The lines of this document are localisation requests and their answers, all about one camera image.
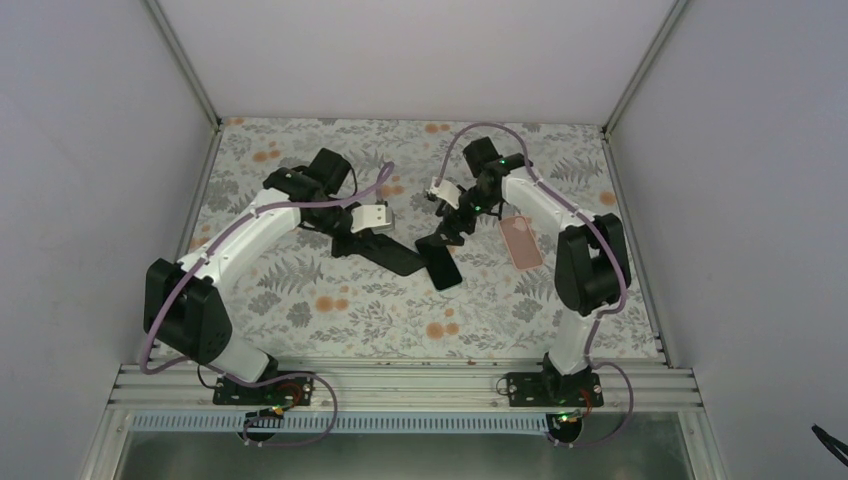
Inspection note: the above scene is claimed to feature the black phone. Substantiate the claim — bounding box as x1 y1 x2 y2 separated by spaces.
358 234 425 277

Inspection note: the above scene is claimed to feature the pink phone case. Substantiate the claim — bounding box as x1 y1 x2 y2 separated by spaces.
499 215 544 271

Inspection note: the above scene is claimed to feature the dark green smartphone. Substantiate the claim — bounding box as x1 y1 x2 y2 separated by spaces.
415 239 463 291

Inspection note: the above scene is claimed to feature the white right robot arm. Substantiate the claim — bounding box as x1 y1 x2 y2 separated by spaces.
427 137 631 407

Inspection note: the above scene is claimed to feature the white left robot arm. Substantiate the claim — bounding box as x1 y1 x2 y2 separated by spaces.
139 148 394 405

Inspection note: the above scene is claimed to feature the floral patterned table mat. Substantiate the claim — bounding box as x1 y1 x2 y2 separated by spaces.
158 117 664 362

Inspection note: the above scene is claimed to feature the black object at right edge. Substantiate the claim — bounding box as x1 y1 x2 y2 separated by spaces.
811 424 848 466

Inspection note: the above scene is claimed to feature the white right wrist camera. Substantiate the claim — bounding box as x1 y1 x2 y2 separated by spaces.
425 177 462 210

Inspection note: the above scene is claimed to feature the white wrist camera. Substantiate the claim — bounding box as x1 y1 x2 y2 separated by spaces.
425 177 462 210
351 204 395 234

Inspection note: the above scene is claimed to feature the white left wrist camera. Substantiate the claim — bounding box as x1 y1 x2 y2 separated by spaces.
351 204 395 234

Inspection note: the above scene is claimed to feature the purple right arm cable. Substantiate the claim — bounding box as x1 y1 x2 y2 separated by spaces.
433 123 636 449

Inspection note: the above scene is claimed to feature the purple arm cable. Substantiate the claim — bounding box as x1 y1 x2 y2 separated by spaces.
138 161 397 447
433 123 636 449

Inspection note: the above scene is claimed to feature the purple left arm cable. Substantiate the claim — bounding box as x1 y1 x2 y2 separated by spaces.
138 161 397 447

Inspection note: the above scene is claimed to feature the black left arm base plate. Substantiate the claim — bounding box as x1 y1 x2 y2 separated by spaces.
212 371 314 408

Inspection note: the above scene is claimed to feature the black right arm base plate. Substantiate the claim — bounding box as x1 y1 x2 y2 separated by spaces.
503 370 605 408

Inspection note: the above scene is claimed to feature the aluminium mounting rail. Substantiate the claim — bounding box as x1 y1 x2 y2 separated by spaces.
107 362 703 413

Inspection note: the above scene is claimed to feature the perforated cable duct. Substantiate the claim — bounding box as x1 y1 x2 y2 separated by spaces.
130 411 568 435

